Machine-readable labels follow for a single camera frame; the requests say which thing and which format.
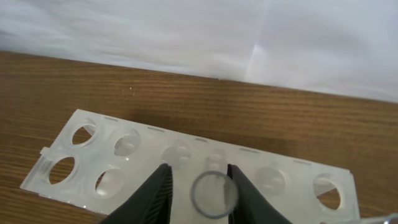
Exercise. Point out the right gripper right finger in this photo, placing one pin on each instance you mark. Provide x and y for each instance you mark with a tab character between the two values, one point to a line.
252	205

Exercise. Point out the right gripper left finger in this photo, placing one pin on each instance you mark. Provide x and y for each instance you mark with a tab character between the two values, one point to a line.
152	202

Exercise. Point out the clear test tube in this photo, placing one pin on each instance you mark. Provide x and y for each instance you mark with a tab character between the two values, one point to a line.
194	199

